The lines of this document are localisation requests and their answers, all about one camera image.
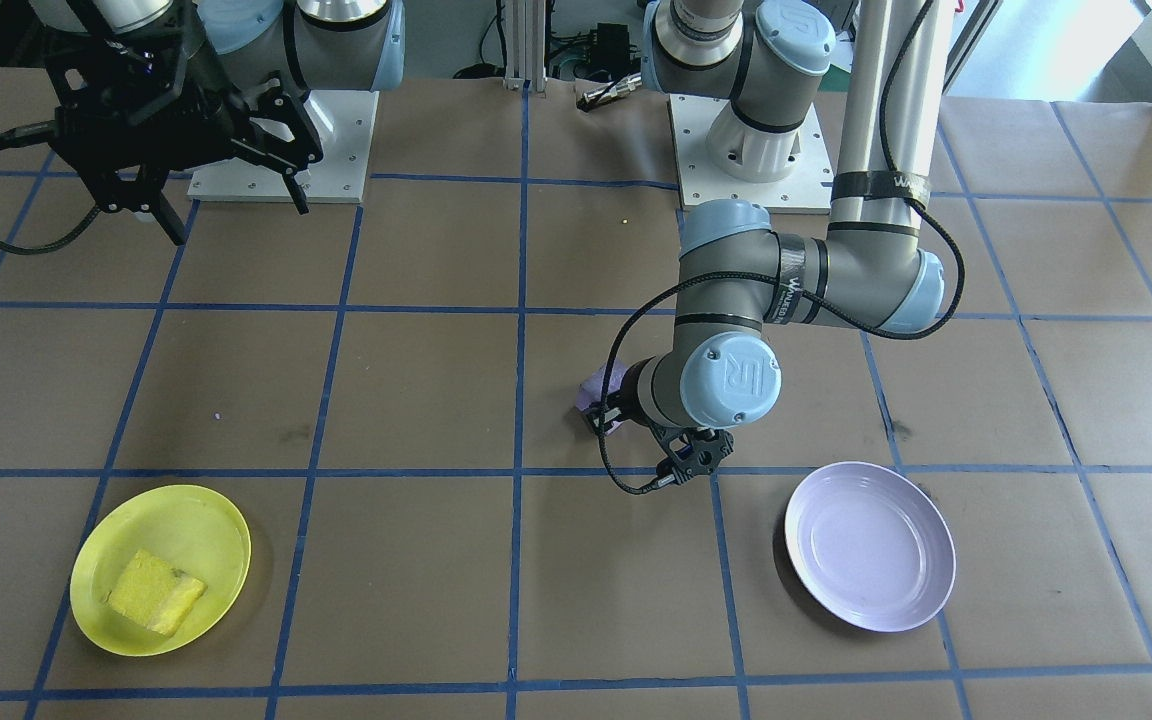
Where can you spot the light purple round plate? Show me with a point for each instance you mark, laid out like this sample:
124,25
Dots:
871,545

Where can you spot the silver metal connector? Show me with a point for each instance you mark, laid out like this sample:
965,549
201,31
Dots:
608,93

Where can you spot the yellow foam block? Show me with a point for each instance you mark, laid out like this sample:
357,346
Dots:
154,592

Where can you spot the aluminium frame bar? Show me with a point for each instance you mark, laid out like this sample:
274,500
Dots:
526,40

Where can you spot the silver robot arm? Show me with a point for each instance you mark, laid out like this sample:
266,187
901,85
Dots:
866,100
346,50

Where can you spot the light purple foam block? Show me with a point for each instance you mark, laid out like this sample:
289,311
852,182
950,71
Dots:
598,388

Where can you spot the black electronics box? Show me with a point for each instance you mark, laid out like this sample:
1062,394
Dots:
611,45

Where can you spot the yellow round plate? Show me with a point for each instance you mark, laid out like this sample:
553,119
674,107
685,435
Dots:
186,540

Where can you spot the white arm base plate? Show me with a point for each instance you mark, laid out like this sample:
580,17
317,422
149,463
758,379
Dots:
701,150
336,150

